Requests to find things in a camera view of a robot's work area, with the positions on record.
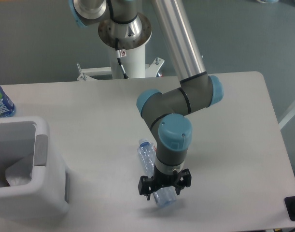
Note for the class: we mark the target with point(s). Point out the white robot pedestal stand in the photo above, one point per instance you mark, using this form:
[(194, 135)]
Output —
[(126, 46)]

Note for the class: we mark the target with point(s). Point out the clear crushed plastic bottle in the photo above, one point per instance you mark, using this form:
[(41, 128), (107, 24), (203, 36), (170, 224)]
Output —
[(147, 154)]

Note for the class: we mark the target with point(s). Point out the blue labelled water bottle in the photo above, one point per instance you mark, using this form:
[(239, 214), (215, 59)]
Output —
[(7, 107)]

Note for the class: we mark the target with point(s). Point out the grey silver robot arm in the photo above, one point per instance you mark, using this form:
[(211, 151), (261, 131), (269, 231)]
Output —
[(165, 114)]

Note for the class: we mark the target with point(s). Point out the black device at table edge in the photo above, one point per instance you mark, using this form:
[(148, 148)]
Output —
[(290, 205)]

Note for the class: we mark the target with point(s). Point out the white plastic trash can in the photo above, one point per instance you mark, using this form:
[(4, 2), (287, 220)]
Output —
[(34, 178)]

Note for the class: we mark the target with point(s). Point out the white frame at right edge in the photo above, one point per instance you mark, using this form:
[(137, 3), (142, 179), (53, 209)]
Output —
[(287, 115)]

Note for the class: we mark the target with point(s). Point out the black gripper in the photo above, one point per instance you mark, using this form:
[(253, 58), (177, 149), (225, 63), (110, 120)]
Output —
[(179, 180)]

